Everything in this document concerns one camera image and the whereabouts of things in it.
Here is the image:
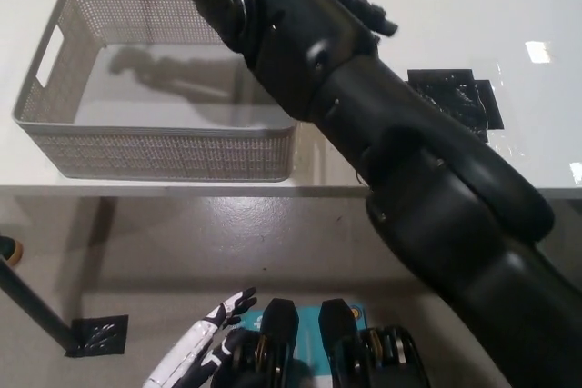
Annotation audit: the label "black floor tape patch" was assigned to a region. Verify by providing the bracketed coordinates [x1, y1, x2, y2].
[63, 313, 130, 358]

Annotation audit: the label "black tape patch on table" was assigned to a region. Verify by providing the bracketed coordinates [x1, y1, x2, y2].
[406, 68, 506, 135]

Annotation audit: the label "black robot legs with teal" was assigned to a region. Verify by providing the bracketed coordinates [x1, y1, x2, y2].
[212, 297, 431, 388]

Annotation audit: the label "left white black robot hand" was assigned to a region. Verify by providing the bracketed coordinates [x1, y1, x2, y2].
[139, 286, 258, 388]

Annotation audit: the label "black metal table leg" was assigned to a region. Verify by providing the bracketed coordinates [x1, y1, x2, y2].
[0, 254, 86, 353]

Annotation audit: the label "black tan shoe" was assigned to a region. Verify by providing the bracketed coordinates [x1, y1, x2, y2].
[0, 234, 25, 266]

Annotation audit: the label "grey perforated rectangular basket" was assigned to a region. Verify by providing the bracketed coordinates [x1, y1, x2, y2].
[11, 0, 299, 183]

